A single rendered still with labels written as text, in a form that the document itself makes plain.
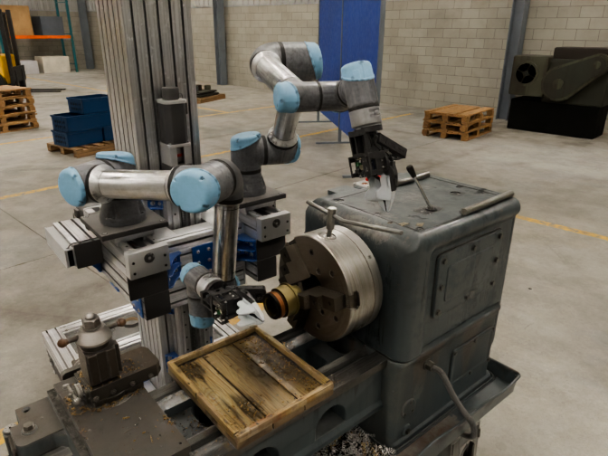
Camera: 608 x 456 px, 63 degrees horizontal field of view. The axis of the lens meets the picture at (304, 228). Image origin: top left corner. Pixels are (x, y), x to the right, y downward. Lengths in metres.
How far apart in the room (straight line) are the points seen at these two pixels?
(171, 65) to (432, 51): 11.00
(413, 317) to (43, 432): 0.96
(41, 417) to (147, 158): 0.96
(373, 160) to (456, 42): 11.24
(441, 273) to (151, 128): 1.12
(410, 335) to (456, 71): 11.12
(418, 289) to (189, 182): 0.68
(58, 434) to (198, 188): 0.66
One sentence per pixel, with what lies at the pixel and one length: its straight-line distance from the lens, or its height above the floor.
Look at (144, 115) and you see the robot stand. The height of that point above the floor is 1.48.
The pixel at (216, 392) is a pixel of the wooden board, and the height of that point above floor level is 0.89.
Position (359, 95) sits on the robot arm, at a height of 1.62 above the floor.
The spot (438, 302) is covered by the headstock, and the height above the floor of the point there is 1.01.
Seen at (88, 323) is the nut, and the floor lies 1.17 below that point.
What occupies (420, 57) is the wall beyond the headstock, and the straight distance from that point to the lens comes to 12.83.
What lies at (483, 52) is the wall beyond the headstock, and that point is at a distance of 12.11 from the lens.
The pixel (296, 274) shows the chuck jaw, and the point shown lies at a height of 1.13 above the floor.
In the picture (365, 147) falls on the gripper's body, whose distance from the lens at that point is 1.21.
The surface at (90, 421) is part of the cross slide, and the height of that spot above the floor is 0.97.
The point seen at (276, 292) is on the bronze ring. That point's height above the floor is 1.12.
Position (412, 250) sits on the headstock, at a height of 1.23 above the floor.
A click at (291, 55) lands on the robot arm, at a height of 1.69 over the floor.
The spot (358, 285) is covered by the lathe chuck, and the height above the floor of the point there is 1.14.
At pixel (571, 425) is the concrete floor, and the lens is 2.89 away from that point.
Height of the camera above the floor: 1.76
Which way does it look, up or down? 22 degrees down
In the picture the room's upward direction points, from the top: straight up
